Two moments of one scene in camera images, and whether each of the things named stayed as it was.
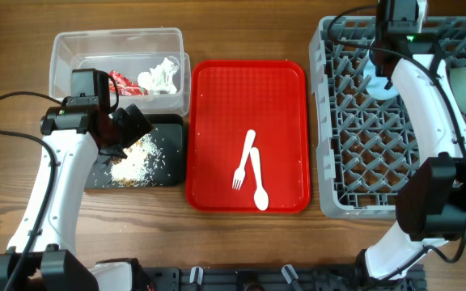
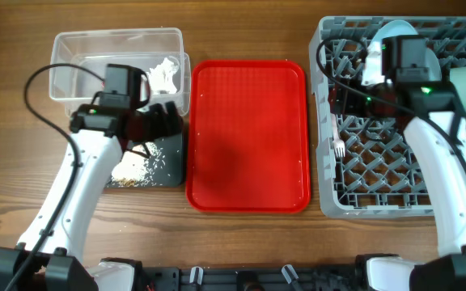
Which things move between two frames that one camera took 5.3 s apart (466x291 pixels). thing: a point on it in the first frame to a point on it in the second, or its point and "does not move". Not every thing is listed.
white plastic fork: x=239 y=175 to x=338 y=144
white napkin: x=159 y=78 does not move
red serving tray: x=224 y=101 does not move
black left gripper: x=134 y=130 to x=159 y=127
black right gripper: x=377 y=61 to x=349 y=102
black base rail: x=273 y=278 does not move
